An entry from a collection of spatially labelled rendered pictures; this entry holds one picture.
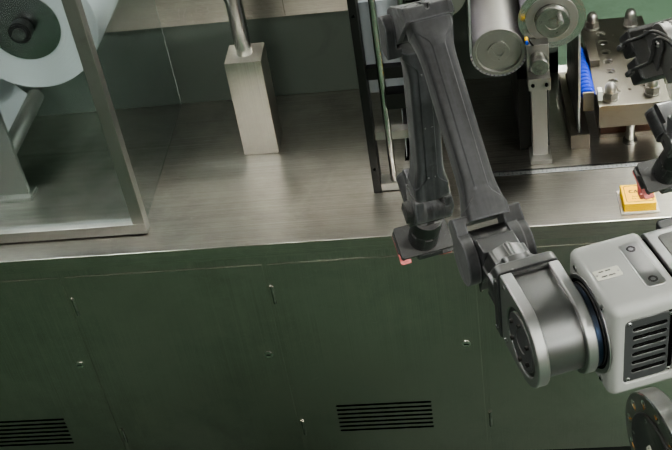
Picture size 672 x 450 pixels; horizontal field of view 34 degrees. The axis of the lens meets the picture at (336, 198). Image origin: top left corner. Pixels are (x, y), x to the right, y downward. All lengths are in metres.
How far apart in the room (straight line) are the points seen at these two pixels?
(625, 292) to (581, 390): 1.51
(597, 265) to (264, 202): 1.34
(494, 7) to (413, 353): 0.86
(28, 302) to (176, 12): 0.82
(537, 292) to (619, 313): 0.11
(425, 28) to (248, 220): 1.07
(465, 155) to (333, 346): 1.25
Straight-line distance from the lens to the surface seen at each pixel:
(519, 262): 1.45
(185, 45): 2.96
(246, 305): 2.67
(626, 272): 1.41
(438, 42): 1.61
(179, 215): 2.65
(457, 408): 2.91
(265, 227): 2.55
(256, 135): 2.75
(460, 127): 1.59
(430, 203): 1.93
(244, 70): 2.65
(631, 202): 2.49
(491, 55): 2.54
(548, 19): 2.48
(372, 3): 2.33
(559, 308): 1.40
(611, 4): 5.15
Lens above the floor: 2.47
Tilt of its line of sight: 37 degrees down
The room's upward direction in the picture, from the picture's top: 10 degrees counter-clockwise
